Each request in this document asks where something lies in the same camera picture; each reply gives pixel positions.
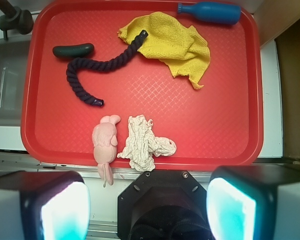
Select dark green toy cucumber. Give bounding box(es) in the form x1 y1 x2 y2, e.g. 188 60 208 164
52 43 95 59

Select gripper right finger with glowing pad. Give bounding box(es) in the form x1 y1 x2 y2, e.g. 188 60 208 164
206 165 300 240

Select crumpled white paper towel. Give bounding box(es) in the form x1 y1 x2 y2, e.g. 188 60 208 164
117 115 177 172

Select red plastic tray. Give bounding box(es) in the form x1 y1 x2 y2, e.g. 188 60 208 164
21 0 263 171

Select blue plastic bottle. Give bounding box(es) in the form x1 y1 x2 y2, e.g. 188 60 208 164
177 2 241 25

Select yellow woven cloth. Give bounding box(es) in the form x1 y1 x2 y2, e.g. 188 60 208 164
118 11 211 90

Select dark blue twisted rope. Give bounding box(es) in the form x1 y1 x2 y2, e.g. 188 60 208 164
66 29 150 108

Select pink plush toy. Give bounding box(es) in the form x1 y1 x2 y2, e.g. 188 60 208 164
92 114 121 188

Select dark sink faucet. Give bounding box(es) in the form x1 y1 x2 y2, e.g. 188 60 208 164
0 0 34 41

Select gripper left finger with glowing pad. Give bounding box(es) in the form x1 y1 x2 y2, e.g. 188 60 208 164
0 170 91 240

